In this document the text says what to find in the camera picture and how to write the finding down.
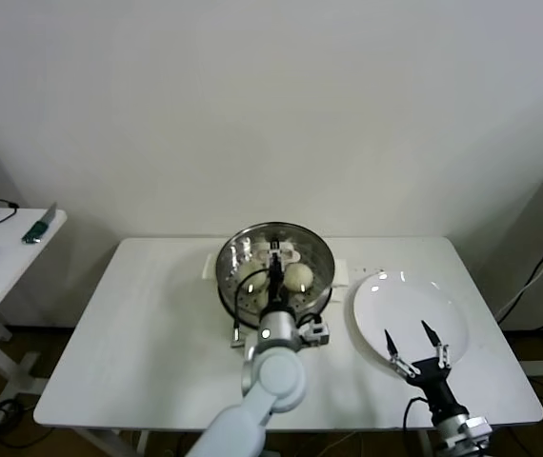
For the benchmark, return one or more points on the stainless steel steamer basket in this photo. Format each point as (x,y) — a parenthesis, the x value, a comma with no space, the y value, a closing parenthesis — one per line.
(325,299)

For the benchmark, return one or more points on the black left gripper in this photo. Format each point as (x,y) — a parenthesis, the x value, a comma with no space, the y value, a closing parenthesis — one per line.
(276,292)

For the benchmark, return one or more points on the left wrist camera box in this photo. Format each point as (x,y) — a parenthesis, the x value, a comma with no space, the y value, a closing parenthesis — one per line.
(316,333)

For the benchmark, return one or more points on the white electric cooking pot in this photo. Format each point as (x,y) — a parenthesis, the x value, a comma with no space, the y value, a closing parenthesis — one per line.
(340,281)

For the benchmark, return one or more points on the round white plate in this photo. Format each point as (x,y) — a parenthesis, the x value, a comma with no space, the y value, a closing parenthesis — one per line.
(395,304)

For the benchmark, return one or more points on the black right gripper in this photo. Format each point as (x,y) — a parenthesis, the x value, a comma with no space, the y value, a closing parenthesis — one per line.
(436,388)

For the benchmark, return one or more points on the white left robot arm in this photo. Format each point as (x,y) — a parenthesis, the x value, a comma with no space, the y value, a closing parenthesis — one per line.
(276,381)

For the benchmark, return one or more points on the round glass pot lid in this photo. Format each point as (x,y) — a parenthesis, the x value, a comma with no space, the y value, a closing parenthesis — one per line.
(238,257)

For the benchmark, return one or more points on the white side table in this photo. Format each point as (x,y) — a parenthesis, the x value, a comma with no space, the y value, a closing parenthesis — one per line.
(9,257)

